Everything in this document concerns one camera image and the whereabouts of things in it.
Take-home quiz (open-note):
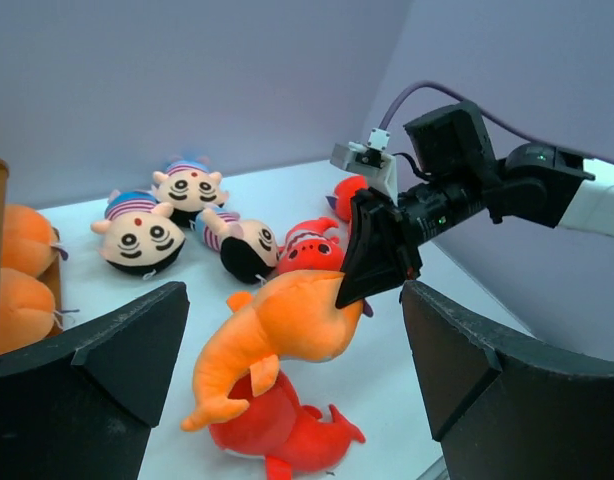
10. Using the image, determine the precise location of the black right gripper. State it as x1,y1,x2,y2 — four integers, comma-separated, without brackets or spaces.
336,179,486,309

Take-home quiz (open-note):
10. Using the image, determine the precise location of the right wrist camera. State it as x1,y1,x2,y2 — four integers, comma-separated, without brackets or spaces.
330,128,398,205

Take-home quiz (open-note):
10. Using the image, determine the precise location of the cartoon boy doll lower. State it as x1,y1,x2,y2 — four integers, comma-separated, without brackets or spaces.
190,205,280,284

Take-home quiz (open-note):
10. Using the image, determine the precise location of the cartoon boy doll upper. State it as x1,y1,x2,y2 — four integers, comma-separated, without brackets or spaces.
152,157,230,228

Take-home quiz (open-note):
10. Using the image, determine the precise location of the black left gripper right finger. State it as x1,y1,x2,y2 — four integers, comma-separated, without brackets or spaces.
401,281,614,479

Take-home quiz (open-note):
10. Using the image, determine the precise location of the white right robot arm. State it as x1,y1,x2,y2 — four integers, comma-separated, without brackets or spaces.
331,100,614,308

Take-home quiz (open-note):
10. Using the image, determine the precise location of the orange shark plush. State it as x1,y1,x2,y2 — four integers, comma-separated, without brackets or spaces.
1,204,69,278
0,267,79,355
181,270,373,432

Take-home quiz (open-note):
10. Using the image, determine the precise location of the red shark plush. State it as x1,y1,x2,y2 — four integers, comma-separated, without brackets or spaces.
209,372,366,479
326,175,368,223
276,216,345,274

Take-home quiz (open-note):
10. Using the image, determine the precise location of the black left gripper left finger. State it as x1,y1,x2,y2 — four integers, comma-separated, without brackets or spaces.
0,281,189,480

